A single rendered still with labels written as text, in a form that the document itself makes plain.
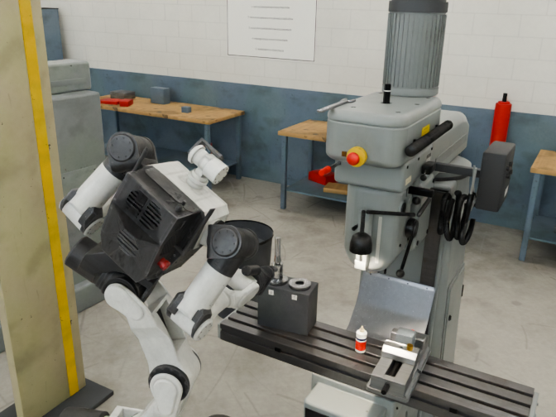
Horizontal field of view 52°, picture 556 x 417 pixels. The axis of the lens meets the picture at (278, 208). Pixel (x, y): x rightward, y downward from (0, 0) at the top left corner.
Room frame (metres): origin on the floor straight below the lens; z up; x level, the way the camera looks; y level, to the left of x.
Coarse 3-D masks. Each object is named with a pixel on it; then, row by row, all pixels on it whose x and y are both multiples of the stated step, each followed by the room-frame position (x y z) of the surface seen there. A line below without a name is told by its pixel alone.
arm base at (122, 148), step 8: (112, 136) 1.64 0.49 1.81; (120, 136) 1.63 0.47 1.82; (128, 136) 1.63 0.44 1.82; (112, 144) 1.62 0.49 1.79; (120, 144) 1.62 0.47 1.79; (128, 144) 1.61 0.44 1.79; (136, 144) 1.62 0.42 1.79; (152, 144) 1.74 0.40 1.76; (112, 152) 1.61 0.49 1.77; (120, 152) 1.61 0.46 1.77; (128, 152) 1.61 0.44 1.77; (136, 152) 1.61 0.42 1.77; (152, 152) 1.73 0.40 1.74; (112, 160) 1.61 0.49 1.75; (120, 160) 1.60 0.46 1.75; (128, 160) 1.60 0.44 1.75; (136, 160) 1.60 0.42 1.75; (144, 160) 1.63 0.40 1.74; (152, 160) 1.70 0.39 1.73; (112, 168) 1.61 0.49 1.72; (120, 168) 1.61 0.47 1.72; (128, 168) 1.61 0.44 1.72
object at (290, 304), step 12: (288, 276) 2.12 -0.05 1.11; (276, 288) 2.02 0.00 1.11; (288, 288) 2.02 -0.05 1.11; (300, 288) 2.00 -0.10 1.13; (312, 288) 2.02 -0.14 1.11; (264, 300) 2.03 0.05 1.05; (276, 300) 2.01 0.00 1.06; (288, 300) 2.00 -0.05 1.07; (300, 300) 1.98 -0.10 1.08; (312, 300) 2.01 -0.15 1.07; (264, 312) 2.03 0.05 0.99; (276, 312) 2.01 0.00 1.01; (288, 312) 1.99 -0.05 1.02; (300, 312) 1.98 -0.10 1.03; (312, 312) 2.01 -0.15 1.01; (264, 324) 2.03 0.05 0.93; (276, 324) 2.01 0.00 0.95; (288, 324) 1.99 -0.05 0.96; (300, 324) 1.97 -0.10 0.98; (312, 324) 2.02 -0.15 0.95
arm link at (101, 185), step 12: (96, 180) 1.64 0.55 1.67; (108, 180) 1.64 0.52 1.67; (120, 180) 1.66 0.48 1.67; (72, 192) 1.66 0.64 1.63; (84, 192) 1.64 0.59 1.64; (96, 192) 1.63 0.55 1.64; (108, 192) 1.65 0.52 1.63; (60, 204) 1.67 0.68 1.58; (72, 204) 1.64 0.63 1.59; (84, 204) 1.63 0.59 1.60; (96, 204) 1.64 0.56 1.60; (84, 216) 1.63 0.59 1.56; (96, 216) 1.63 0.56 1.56; (84, 228) 1.63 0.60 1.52; (96, 228) 1.69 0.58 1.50
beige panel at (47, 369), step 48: (0, 0) 2.59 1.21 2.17; (0, 48) 2.56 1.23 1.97; (0, 96) 2.53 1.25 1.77; (48, 96) 2.76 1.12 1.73; (0, 144) 2.50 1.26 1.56; (48, 144) 2.73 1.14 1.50; (0, 192) 2.47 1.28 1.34; (48, 192) 2.69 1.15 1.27; (0, 240) 2.44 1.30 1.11; (48, 240) 2.66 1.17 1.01; (0, 288) 2.41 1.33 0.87; (48, 288) 2.63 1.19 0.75; (48, 336) 2.60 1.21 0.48; (48, 384) 2.56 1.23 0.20; (96, 384) 2.79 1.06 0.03
